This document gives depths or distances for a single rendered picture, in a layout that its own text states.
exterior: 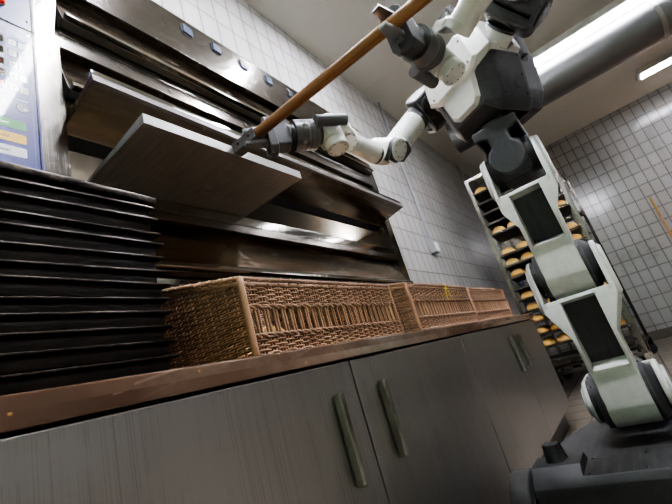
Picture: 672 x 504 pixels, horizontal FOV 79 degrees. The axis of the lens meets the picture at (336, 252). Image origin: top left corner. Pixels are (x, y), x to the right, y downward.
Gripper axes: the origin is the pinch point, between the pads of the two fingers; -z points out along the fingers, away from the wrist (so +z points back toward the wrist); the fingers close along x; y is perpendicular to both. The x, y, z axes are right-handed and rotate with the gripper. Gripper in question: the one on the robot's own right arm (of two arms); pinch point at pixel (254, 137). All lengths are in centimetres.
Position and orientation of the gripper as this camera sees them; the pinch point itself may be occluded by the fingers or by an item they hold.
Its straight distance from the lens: 118.7
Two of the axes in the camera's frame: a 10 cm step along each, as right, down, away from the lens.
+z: 9.2, -1.6, 3.7
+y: 2.9, -3.7, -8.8
